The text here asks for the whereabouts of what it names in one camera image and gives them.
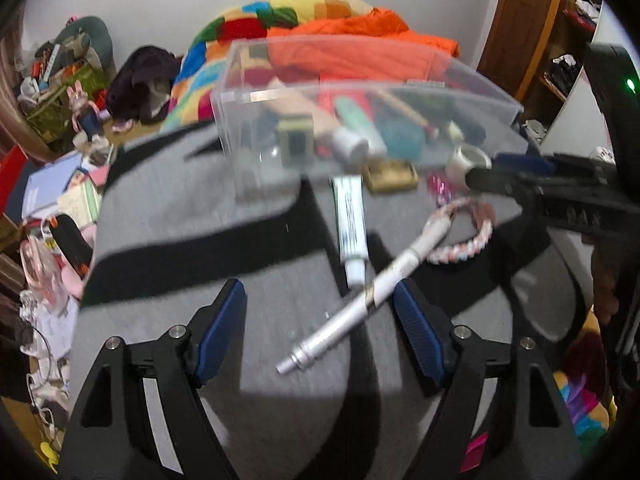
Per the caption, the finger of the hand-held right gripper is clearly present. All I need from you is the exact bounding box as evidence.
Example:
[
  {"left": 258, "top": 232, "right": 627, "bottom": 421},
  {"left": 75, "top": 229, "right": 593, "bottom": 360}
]
[
  {"left": 491, "top": 152, "right": 618, "bottom": 182},
  {"left": 464, "top": 166, "right": 557, "bottom": 213}
]

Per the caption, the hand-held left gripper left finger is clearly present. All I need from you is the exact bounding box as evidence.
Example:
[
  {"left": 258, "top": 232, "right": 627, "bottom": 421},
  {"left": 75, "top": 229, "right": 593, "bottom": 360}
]
[{"left": 57, "top": 277, "right": 249, "bottom": 480}]

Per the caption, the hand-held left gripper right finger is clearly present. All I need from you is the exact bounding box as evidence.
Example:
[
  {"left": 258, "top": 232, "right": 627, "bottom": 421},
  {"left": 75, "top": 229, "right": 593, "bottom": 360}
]
[{"left": 392, "top": 276, "right": 587, "bottom": 480}]

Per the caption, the small white round container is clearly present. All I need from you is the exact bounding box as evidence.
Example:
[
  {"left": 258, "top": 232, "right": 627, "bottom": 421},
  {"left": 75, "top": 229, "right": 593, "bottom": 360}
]
[{"left": 446, "top": 143, "right": 494, "bottom": 191}]

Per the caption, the pink glitter trinket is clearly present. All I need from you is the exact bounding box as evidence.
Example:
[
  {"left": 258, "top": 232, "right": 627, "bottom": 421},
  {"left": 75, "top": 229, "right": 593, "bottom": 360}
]
[{"left": 427, "top": 172, "right": 454, "bottom": 206}]

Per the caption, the pink white braided bracelet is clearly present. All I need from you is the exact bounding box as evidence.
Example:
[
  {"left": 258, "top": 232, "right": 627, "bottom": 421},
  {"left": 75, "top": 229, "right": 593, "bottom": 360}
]
[{"left": 425, "top": 197, "right": 496, "bottom": 266}]

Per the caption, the white silver pen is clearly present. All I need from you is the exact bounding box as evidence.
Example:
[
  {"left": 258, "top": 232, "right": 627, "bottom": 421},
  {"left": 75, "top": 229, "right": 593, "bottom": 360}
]
[{"left": 276, "top": 214, "right": 451, "bottom": 376}]

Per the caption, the small gold box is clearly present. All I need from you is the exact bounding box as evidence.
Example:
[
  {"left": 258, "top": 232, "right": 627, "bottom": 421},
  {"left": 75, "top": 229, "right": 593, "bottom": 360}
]
[{"left": 362, "top": 159, "right": 420, "bottom": 194}]

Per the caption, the beige stick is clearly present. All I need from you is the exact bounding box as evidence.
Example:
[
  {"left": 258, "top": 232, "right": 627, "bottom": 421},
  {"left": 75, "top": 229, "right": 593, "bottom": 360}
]
[{"left": 374, "top": 87, "right": 441, "bottom": 137}]

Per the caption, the white ointment tube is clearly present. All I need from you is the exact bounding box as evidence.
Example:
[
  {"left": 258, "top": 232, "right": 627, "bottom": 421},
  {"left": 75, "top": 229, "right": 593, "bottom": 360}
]
[{"left": 331, "top": 174, "right": 371, "bottom": 290}]

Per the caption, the mint green bottle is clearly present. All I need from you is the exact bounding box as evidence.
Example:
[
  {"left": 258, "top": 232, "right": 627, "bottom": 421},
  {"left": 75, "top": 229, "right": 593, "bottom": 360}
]
[{"left": 333, "top": 97, "right": 389, "bottom": 159}]

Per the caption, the clear plastic storage box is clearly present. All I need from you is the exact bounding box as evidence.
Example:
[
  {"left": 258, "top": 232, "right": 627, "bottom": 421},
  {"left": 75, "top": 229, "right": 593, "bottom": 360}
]
[{"left": 209, "top": 35, "right": 525, "bottom": 204}]

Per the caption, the green cube with black dots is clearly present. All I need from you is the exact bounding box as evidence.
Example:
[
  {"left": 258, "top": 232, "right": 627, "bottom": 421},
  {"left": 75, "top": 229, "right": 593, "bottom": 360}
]
[{"left": 278, "top": 116, "right": 316, "bottom": 169}]

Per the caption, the beige cosmetic tube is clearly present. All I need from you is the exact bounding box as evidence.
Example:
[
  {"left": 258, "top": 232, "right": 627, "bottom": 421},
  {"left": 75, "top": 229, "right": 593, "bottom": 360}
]
[{"left": 267, "top": 79, "right": 370, "bottom": 164}]

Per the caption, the person's right hand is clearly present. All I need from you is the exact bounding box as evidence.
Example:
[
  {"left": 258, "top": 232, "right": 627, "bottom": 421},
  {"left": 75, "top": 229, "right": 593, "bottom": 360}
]
[{"left": 592, "top": 252, "right": 621, "bottom": 328}]

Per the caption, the grey bag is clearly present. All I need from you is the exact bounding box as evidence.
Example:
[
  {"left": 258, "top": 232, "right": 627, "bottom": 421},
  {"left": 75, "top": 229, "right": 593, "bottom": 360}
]
[{"left": 522, "top": 118, "right": 549, "bottom": 144}]

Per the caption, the white wardrobe sliding door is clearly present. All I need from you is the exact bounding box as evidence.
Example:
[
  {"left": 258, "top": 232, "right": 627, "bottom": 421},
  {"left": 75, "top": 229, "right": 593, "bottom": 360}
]
[{"left": 540, "top": 0, "right": 622, "bottom": 162}]

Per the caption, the grey black blanket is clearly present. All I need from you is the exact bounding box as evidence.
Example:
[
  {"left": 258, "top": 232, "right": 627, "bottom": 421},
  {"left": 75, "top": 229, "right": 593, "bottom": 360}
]
[{"left": 67, "top": 122, "right": 596, "bottom": 480}]

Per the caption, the wooden wardrobe shelf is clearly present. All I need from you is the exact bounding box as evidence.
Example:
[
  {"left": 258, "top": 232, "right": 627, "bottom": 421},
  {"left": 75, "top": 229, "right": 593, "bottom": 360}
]
[{"left": 537, "top": 0, "right": 607, "bottom": 102}]

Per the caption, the brown wooden door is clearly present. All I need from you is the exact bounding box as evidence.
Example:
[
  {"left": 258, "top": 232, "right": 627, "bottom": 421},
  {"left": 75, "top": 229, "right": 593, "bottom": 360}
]
[{"left": 477, "top": 0, "right": 567, "bottom": 102}]

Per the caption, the black orange tool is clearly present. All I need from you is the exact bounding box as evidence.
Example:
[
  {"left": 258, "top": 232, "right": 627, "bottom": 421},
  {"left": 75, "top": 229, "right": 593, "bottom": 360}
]
[{"left": 48, "top": 213, "right": 94, "bottom": 279}]

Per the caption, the pink transparent bag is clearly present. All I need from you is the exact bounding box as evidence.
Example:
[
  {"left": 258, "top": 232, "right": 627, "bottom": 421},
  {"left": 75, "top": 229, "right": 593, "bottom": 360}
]
[{"left": 19, "top": 234, "right": 71, "bottom": 312}]

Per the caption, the pale green booklet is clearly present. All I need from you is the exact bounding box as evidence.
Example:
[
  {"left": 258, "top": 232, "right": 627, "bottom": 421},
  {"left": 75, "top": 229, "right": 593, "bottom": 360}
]
[{"left": 57, "top": 179, "right": 104, "bottom": 221}]

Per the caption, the orange down jacket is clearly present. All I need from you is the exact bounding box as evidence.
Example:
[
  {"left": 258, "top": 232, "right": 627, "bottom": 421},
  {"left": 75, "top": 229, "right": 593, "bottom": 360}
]
[{"left": 267, "top": 7, "right": 461, "bottom": 82}]

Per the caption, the blue notebook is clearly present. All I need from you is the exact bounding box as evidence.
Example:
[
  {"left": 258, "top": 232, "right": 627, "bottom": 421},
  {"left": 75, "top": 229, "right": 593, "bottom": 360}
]
[{"left": 22, "top": 152, "right": 84, "bottom": 219}]

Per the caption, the dark blue bottle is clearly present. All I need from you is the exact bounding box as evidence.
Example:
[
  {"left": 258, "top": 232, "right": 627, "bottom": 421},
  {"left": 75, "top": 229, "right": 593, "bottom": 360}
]
[{"left": 80, "top": 112, "right": 104, "bottom": 142}]

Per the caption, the red box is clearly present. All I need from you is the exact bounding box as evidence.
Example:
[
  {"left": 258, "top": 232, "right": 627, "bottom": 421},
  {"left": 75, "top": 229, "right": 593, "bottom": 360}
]
[{"left": 0, "top": 145, "right": 29, "bottom": 201}]

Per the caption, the dark clothes pile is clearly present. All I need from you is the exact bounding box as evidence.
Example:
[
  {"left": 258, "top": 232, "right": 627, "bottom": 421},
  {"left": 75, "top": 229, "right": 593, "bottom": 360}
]
[{"left": 107, "top": 45, "right": 184, "bottom": 125}]

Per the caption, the pink rabbit doll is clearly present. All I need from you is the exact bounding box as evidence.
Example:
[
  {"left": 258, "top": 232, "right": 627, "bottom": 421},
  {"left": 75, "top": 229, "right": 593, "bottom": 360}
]
[{"left": 67, "top": 84, "right": 104, "bottom": 141}]

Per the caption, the green storage bag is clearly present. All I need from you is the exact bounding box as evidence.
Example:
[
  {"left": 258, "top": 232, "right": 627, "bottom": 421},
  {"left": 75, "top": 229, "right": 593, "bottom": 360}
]
[{"left": 24, "top": 62, "right": 109, "bottom": 134}]

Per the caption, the colourful patchwork quilt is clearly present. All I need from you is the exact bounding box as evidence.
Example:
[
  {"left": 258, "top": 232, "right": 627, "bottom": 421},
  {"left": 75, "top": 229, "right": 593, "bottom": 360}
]
[{"left": 167, "top": 0, "right": 381, "bottom": 131}]

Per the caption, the grey green neck pillow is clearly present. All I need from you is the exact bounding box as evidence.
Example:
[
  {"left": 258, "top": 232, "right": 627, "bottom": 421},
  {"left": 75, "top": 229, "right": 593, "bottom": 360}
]
[{"left": 52, "top": 15, "right": 115, "bottom": 74}]

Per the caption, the pink curtain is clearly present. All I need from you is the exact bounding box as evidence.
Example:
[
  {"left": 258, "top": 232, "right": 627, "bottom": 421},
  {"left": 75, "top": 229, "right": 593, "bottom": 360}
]
[{"left": 0, "top": 10, "right": 32, "bottom": 162}]

